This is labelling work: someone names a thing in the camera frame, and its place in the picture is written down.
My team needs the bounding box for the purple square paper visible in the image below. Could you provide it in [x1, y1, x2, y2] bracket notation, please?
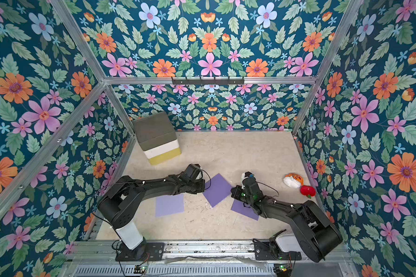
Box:
[203, 174, 232, 208]
[231, 200, 260, 220]

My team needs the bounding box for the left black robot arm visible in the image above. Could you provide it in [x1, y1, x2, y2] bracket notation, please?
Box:
[98, 164, 206, 250]

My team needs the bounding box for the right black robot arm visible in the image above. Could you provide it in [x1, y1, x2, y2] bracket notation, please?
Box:
[231, 172, 343, 263]

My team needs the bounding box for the left pale purple paper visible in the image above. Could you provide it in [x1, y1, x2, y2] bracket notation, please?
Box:
[156, 194, 184, 217]

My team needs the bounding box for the orange white plush toy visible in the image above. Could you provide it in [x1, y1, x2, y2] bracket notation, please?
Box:
[283, 173, 304, 189]

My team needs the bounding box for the grey white yellow block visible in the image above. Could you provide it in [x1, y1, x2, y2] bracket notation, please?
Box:
[133, 111, 181, 165]

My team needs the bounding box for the red plush toy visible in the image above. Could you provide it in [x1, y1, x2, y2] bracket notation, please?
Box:
[300, 185, 316, 199]

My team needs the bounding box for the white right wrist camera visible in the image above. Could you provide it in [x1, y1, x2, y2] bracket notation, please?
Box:
[241, 172, 254, 189]

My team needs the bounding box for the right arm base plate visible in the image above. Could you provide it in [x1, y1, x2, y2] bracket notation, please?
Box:
[252, 238, 302, 262]

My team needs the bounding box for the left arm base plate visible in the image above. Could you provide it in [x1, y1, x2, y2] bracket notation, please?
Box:
[115, 242, 165, 262]

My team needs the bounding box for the black hook rail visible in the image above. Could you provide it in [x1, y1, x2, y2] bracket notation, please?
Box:
[171, 77, 245, 85]

